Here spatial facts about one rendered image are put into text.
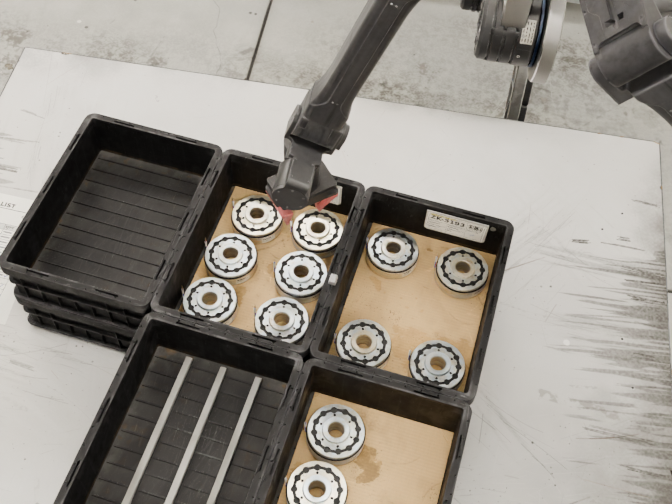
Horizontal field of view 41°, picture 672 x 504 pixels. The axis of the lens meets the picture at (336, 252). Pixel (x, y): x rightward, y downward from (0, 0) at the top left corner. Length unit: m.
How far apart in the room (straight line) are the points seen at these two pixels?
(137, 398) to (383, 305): 0.49
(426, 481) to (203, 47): 2.17
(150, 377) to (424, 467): 0.52
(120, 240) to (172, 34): 1.71
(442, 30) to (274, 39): 0.63
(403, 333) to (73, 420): 0.66
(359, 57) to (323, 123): 0.15
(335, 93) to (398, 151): 0.89
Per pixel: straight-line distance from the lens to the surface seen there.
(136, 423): 1.66
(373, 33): 1.19
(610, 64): 1.18
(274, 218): 1.82
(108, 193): 1.94
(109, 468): 1.64
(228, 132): 2.18
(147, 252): 1.84
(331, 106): 1.31
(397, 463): 1.62
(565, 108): 3.34
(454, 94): 3.29
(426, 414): 1.62
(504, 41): 1.78
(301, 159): 1.38
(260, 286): 1.77
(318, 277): 1.74
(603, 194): 2.19
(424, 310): 1.76
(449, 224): 1.80
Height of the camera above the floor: 2.34
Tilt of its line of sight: 56 degrees down
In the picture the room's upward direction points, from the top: 4 degrees clockwise
